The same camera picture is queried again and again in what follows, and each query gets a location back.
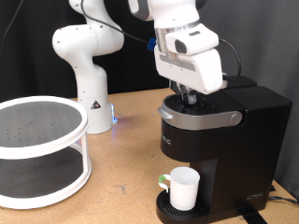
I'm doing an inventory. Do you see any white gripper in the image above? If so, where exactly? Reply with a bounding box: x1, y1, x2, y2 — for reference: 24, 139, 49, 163
153, 22, 224, 105

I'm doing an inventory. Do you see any black Keurig coffee machine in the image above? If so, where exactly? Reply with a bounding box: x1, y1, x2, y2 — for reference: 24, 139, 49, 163
155, 75, 293, 224

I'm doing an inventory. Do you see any white mug green-taped handle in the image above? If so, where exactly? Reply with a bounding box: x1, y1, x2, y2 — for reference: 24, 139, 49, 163
158, 166, 201, 212

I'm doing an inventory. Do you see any grey partition panel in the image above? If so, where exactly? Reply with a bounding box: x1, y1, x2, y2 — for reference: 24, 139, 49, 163
169, 0, 299, 200

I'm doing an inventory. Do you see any black tape strip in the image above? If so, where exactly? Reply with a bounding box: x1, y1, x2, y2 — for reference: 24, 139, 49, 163
237, 206, 269, 224

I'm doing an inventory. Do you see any white two-tier turntable shelf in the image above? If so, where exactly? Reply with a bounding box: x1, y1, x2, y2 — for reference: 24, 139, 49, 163
0, 95, 93, 210

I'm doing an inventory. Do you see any black backdrop curtain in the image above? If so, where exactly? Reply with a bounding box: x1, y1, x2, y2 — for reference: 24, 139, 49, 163
0, 0, 176, 104

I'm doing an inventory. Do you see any black machine power cable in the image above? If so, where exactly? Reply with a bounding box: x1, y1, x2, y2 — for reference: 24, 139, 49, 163
267, 185, 299, 206

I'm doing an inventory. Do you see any thin dark hanging cable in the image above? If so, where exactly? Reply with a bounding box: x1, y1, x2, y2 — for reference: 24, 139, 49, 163
0, 0, 25, 50

